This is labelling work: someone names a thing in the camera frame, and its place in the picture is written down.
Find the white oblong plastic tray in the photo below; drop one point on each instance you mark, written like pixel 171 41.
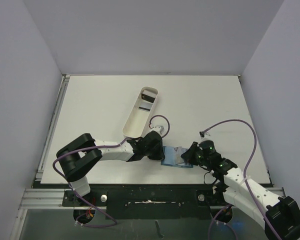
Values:
pixel 137 123

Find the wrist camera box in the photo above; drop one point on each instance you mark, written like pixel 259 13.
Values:
pixel 159 129
pixel 204 135

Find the aluminium frame rail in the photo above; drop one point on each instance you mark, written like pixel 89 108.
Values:
pixel 42 196

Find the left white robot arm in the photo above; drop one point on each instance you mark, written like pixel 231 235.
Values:
pixel 79 156

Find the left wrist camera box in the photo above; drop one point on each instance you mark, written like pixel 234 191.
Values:
pixel 159 129

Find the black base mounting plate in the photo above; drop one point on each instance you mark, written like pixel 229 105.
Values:
pixel 156 201

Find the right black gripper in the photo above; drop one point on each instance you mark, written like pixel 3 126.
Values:
pixel 191 153

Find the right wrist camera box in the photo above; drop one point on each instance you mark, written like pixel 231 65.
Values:
pixel 204 135

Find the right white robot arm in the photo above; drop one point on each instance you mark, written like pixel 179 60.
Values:
pixel 278 216

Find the blue card holder wallet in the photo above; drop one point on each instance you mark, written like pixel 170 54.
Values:
pixel 167 161

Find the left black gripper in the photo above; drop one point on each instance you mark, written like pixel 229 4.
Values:
pixel 159 154

